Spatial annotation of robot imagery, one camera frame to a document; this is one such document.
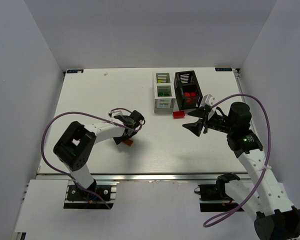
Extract right blue table label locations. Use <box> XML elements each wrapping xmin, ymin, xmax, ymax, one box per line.
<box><xmin>214</xmin><ymin>67</ymin><xmax>233</xmax><ymax>72</ymax></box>

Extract aluminium table rail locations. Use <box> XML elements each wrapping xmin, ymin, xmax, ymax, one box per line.
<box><xmin>35</xmin><ymin>172</ymin><xmax>251</xmax><ymax>181</ymax></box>

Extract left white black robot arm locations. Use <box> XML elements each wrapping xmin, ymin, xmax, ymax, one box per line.
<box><xmin>53</xmin><ymin>108</ymin><xmax>145</xmax><ymax>200</ymax></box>

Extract white slotted container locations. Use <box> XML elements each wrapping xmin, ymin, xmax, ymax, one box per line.
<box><xmin>152</xmin><ymin>72</ymin><xmax>176</xmax><ymax>114</ymax></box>

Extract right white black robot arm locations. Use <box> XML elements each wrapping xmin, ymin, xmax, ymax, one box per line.
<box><xmin>183</xmin><ymin>102</ymin><xmax>300</xmax><ymax>240</ymax></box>

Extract black slotted container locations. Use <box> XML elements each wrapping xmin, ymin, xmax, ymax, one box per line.
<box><xmin>174</xmin><ymin>70</ymin><xmax>203</xmax><ymax>111</ymax></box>

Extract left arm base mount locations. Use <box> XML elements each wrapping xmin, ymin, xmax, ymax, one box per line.
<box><xmin>63</xmin><ymin>181</ymin><xmax>117</xmax><ymax>210</ymax></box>

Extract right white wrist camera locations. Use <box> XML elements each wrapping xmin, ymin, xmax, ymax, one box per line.
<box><xmin>200</xmin><ymin>93</ymin><xmax>218</xmax><ymax>120</ymax></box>

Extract red lego brick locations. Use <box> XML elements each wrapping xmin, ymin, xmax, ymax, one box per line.
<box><xmin>172</xmin><ymin>110</ymin><xmax>186</xmax><ymax>119</ymax></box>

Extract left blue table label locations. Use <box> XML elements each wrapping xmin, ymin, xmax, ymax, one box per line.
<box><xmin>66</xmin><ymin>69</ymin><xmax>84</xmax><ymax>74</ymax></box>

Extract orange lego brick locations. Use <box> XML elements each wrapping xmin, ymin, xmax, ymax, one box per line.
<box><xmin>123</xmin><ymin>139</ymin><xmax>134</xmax><ymax>147</ymax></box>

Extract green small lego brick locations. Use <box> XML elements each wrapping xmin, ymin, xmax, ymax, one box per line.
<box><xmin>158</xmin><ymin>91</ymin><xmax>171</xmax><ymax>97</ymax></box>

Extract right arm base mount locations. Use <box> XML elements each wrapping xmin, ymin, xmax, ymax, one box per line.
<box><xmin>194</xmin><ymin>184</ymin><xmax>238</xmax><ymax>213</ymax></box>

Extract red flower lego piece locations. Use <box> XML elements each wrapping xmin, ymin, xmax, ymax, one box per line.
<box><xmin>184</xmin><ymin>92</ymin><xmax>197</xmax><ymax>98</ymax></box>

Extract blue table label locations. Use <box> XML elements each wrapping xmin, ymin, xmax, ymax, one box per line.
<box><xmin>214</xmin><ymin>67</ymin><xmax>233</xmax><ymax>72</ymax></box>
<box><xmin>66</xmin><ymin>69</ymin><xmax>84</xmax><ymax>74</ymax></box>

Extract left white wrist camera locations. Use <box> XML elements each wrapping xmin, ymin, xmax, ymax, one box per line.
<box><xmin>108</xmin><ymin>107</ymin><xmax>124</xmax><ymax>119</ymax></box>

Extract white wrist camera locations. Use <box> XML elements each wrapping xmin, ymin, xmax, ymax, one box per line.
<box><xmin>108</xmin><ymin>107</ymin><xmax>124</xmax><ymax>119</ymax></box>
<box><xmin>200</xmin><ymin>93</ymin><xmax>218</xmax><ymax>120</ymax></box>

